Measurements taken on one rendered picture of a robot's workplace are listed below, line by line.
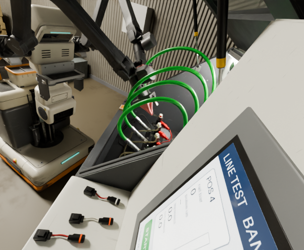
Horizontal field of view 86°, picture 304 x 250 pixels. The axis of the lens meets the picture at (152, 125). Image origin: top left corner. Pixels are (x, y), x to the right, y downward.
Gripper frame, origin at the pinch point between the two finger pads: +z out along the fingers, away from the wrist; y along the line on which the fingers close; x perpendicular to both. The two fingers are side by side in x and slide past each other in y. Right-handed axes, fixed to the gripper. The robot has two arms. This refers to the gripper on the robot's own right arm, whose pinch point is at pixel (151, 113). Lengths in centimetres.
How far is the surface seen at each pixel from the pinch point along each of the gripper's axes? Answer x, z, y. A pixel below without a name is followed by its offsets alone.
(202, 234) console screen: -57, 0, 33
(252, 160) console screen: -53, -6, 39
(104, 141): -15.8, 1.5, -21.3
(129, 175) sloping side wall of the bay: -34.5, 8.6, 2.6
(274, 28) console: -35, -16, 46
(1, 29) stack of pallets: 219, -259, -403
